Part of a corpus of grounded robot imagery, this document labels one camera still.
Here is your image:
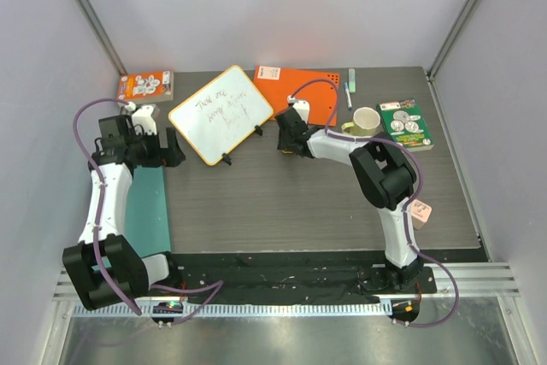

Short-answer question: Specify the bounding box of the whiteboard with yellow frame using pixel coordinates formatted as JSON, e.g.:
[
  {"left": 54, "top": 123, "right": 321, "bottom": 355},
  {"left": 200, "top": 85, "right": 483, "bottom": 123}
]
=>
[{"left": 168, "top": 65, "right": 274, "bottom": 166}]

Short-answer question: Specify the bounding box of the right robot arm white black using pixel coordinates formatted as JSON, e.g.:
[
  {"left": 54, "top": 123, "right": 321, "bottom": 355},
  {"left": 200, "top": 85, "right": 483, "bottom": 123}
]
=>
[{"left": 275, "top": 106, "right": 423, "bottom": 292}]

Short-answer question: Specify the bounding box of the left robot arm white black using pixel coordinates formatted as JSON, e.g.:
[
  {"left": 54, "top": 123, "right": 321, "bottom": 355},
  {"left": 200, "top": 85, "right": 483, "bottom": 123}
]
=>
[{"left": 62, "top": 115, "right": 185, "bottom": 310}]

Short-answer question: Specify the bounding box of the blue whiteboard marker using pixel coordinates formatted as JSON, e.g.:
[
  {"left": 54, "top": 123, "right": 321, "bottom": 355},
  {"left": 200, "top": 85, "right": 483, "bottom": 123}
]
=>
[{"left": 344, "top": 82, "right": 353, "bottom": 111}]

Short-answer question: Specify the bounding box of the teal mat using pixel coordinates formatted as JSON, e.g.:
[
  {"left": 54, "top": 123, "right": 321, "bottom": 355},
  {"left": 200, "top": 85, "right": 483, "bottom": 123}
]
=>
[{"left": 90, "top": 166, "right": 173, "bottom": 272}]

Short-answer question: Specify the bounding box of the orange paperback book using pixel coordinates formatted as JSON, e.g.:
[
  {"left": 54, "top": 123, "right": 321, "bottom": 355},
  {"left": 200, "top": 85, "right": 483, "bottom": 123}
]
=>
[{"left": 116, "top": 70, "right": 174, "bottom": 105}]

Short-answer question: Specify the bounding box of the pale yellow mug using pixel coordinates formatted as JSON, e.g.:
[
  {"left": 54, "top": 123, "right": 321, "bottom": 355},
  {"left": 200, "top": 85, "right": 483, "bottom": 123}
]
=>
[{"left": 341, "top": 107, "right": 381, "bottom": 137}]

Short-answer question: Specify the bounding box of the green coin book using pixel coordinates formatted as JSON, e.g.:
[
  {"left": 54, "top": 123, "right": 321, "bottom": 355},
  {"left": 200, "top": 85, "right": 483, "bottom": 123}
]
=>
[{"left": 377, "top": 98, "right": 434, "bottom": 151}]

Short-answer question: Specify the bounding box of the pink wooden block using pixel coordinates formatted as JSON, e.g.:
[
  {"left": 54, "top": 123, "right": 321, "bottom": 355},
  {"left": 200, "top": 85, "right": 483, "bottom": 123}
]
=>
[{"left": 410, "top": 199, "right": 432, "bottom": 230}]

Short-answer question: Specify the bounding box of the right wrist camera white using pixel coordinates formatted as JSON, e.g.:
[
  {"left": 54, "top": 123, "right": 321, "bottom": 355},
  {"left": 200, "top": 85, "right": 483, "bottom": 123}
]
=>
[{"left": 287, "top": 96, "right": 310, "bottom": 123}]

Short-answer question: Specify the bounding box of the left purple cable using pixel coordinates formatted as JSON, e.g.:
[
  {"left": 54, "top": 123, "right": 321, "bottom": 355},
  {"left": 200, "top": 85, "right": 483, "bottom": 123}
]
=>
[{"left": 72, "top": 98, "right": 225, "bottom": 326}]

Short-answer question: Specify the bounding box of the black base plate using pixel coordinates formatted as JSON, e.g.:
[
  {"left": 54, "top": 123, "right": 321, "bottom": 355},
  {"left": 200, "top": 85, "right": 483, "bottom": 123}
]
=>
[{"left": 164, "top": 250, "right": 437, "bottom": 305}]

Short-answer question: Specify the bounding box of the white slotted cable duct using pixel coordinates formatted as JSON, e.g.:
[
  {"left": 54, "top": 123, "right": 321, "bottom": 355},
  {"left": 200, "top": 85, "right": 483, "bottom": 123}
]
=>
[{"left": 72, "top": 300, "right": 392, "bottom": 318}]

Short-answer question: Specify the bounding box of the left aluminium corner post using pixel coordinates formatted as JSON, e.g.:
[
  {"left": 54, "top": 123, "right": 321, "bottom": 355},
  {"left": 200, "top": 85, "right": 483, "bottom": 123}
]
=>
[{"left": 74, "top": 0, "right": 127, "bottom": 75}]

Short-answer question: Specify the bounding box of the aluminium corner post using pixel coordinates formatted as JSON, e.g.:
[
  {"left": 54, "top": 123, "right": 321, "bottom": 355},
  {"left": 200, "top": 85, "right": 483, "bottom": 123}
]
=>
[
  {"left": 426, "top": 0, "right": 481, "bottom": 81},
  {"left": 74, "top": 0, "right": 127, "bottom": 75}
]

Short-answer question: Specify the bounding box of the aluminium front rail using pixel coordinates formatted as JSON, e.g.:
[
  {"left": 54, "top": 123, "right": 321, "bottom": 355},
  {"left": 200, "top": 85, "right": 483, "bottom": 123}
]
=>
[{"left": 53, "top": 262, "right": 521, "bottom": 302}]

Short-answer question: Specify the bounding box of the right aluminium corner post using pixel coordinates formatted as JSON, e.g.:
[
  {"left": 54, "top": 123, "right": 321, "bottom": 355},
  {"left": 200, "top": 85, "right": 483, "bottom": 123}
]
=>
[{"left": 426, "top": 0, "right": 481, "bottom": 81}]

